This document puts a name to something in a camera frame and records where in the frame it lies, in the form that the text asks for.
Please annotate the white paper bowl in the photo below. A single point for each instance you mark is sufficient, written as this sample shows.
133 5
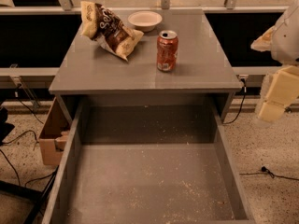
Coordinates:
145 21

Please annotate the cardboard box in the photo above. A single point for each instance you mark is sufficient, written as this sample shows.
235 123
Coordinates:
53 136

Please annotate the orange soda can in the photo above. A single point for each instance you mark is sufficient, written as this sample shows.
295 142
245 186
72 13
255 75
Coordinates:
167 50

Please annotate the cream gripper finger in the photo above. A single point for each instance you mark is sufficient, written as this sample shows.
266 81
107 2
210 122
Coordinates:
278 91
263 42

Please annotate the open grey top drawer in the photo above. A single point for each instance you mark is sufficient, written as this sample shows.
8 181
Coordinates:
148 164

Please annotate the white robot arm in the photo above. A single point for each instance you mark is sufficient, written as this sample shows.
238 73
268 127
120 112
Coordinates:
285 40

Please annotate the grey drawer cabinet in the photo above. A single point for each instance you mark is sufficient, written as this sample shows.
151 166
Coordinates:
202 66

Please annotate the black stand base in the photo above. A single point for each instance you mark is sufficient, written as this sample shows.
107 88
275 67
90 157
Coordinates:
38 198

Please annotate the brown chip bag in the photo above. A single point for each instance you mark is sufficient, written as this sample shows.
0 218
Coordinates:
102 25

